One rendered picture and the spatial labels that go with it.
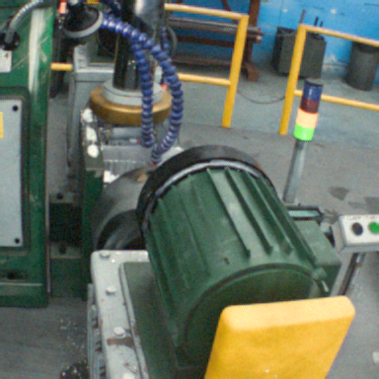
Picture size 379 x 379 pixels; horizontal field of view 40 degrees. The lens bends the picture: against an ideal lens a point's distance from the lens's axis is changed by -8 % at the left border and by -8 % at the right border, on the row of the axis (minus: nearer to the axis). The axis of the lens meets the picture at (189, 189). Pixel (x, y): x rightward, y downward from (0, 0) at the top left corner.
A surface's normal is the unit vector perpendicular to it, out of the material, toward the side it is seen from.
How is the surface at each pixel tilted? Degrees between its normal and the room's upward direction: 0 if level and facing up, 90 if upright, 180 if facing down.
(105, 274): 0
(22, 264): 90
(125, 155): 90
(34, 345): 0
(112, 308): 0
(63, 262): 90
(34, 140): 90
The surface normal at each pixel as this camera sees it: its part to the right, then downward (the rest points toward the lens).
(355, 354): 0.14, -0.87
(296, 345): 0.22, 0.51
